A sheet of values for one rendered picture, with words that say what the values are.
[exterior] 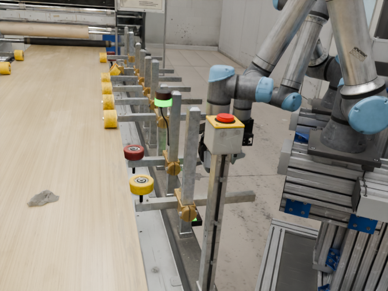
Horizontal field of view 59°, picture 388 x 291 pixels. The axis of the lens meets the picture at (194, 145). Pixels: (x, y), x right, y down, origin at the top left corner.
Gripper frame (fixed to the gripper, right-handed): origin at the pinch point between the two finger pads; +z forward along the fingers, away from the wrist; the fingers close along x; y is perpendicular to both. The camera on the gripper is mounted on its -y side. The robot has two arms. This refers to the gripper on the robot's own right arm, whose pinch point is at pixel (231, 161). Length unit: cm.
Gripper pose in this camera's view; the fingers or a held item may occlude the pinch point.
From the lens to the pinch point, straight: 149.4
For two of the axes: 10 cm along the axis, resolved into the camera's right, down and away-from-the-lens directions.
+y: 9.7, -0.5, 2.6
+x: -2.5, -4.1, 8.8
